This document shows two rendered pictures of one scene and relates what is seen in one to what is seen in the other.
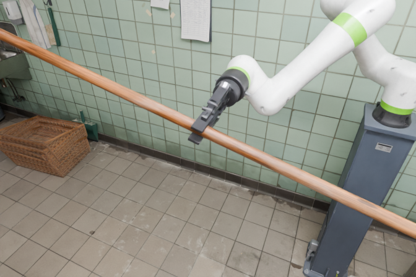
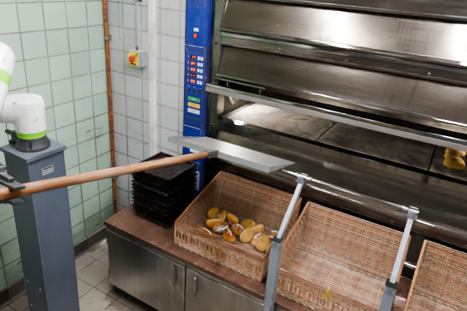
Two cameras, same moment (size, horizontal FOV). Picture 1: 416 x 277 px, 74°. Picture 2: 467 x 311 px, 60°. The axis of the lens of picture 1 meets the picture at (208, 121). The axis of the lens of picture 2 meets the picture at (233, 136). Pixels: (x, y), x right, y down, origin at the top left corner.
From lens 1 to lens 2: 83 cm
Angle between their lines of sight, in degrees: 74
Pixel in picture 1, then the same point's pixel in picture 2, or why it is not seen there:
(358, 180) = (45, 214)
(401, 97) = (36, 122)
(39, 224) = not seen: outside the picture
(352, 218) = (58, 254)
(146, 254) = not seen: outside the picture
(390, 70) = (13, 105)
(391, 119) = (39, 144)
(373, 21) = (10, 66)
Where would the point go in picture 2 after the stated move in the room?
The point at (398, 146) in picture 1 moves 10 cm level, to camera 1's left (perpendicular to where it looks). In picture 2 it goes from (56, 162) to (44, 171)
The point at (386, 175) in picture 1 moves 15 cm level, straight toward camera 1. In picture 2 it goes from (61, 192) to (74, 205)
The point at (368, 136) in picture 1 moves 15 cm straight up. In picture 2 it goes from (33, 169) to (28, 137)
